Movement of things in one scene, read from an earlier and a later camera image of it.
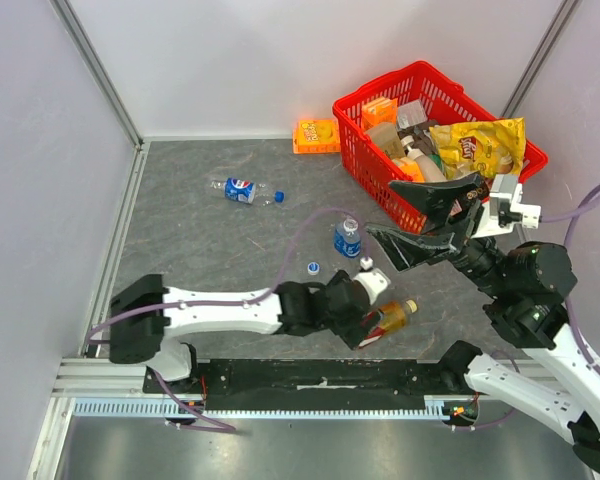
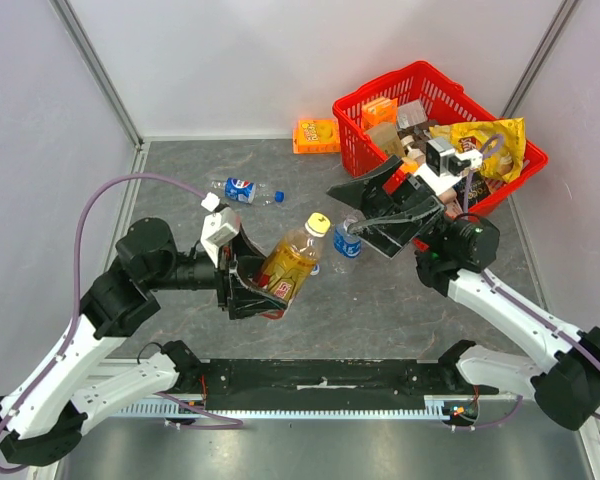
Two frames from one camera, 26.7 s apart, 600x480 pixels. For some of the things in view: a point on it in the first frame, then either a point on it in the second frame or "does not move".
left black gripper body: [350, 331] → [225, 255]
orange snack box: [314, 136] does not move
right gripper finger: [433, 201] → [363, 191]
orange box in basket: [382, 110] does not move
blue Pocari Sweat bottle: [347, 239] does not move
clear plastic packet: [409, 114] does not move
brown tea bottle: [378, 323] → [290, 265]
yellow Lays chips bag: [491, 148] does not move
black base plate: [314, 384] does not move
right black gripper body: [466, 228] → [419, 212]
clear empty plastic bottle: [244, 190] does not move
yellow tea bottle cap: [412, 305] → [317, 224]
